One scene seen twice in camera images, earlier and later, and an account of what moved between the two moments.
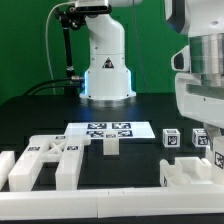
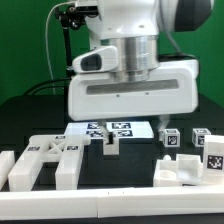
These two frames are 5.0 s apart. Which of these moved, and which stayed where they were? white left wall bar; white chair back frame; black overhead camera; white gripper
Moved: white gripper
Stayed: black overhead camera; white chair back frame; white left wall bar
